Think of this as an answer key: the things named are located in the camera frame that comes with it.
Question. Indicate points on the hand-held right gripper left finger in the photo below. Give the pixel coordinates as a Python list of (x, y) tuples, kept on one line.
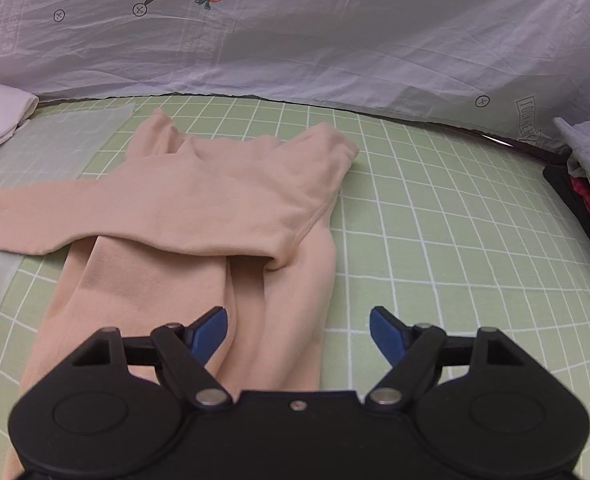
[(212, 328)]

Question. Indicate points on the green grid mat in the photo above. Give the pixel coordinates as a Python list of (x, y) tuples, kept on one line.
[(450, 235)]

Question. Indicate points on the beige tights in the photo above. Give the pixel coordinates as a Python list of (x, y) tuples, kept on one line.
[(200, 200)]

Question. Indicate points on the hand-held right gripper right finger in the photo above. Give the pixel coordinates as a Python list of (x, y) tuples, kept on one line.
[(382, 331)]

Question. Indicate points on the white carrot print sheet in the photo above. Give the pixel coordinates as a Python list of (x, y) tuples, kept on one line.
[(325, 35)]

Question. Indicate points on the black container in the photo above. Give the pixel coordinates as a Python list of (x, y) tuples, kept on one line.
[(567, 200)]

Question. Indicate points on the dark bed rail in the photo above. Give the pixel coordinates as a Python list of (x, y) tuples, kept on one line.
[(500, 139)]

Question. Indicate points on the white cloth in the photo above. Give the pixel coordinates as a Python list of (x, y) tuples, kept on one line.
[(0, 115)]

